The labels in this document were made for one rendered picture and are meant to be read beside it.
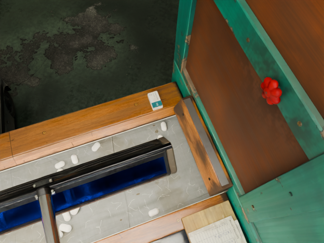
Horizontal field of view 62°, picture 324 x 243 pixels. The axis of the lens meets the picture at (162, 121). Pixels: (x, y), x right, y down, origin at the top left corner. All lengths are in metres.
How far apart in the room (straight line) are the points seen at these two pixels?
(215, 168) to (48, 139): 0.53
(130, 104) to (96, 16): 1.45
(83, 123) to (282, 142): 0.64
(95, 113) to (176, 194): 0.38
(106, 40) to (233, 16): 1.68
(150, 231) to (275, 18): 0.63
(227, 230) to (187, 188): 0.16
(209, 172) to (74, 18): 1.81
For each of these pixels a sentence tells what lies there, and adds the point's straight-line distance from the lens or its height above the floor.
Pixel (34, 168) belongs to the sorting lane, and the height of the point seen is 0.74.
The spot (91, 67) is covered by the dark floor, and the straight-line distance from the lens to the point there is 2.00.
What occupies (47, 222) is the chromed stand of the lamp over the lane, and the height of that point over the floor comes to 1.12.
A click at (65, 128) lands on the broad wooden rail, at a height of 0.76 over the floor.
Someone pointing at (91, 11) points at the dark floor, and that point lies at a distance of 2.35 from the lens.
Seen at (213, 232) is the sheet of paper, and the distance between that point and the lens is 0.83.
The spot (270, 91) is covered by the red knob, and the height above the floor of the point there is 1.25.
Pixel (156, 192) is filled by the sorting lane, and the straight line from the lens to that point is 0.86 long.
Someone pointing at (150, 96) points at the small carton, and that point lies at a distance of 0.92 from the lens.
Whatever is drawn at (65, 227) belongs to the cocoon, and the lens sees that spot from 0.87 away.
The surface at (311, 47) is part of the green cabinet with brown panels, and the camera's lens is 0.40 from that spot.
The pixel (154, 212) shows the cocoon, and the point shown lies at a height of 0.76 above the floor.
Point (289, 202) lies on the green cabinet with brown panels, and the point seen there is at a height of 1.10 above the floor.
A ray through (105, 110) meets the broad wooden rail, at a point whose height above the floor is 0.76.
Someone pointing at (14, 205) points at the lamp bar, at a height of 1.10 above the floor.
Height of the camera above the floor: 1.59
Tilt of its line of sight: 66 degrees down
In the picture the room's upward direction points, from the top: 3 degrees clockwise
